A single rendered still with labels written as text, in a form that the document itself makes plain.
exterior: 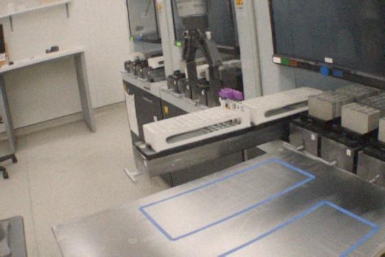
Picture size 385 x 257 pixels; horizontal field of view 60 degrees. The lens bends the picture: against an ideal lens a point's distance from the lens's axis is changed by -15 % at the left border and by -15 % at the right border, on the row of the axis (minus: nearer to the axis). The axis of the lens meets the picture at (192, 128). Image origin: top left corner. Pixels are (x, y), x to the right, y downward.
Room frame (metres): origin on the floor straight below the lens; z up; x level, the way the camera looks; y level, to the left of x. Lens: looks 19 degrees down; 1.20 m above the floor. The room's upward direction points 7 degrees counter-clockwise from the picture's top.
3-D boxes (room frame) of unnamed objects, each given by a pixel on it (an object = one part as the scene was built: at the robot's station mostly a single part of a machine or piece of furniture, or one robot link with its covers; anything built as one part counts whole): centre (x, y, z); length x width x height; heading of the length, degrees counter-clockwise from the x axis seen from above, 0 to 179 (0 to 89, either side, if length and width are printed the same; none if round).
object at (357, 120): (0.93, -0.46, 0.85); 0.12 x 0.02 x 0.06; 23
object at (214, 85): (1.02, -0.07, 0.98); 0.03 x 0.01 x 0.07; 114
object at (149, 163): (1.12, -0.14, 0.78); 0.73 x 0.14 x 0.09; 113
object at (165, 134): (1.07, -0.02, 0.83); 0.30 x 0.10 x 0.06; 114
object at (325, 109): (1.07, -0.40, 0.85); 0.12 x 0.02 x 0.06; 24
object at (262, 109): (1.19, -0.31, 0.83); 0.30 x 0.10 x 0.06; 113
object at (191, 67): (1.14, -0.02, 0.98); 0.03 x 0.01 x 0.07; 114
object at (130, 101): (2.77, 0.44, 0.43); 0.27 x 0.02 x 0.36; 23
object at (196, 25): (1.08, -0.04, 1.11); 0.08 x 0.07 x 0.09; 24
